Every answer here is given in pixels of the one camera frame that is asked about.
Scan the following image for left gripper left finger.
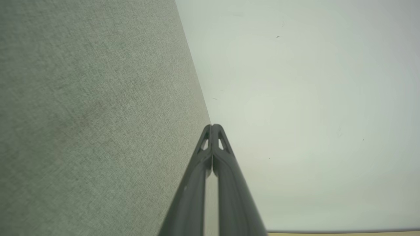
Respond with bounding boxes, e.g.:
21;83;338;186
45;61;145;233
157;124;214;236

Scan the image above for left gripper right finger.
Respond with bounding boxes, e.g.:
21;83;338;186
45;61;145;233
212;124;268;236

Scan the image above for grey fabric panel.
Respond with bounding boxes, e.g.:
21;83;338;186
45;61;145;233
0;0;220;236

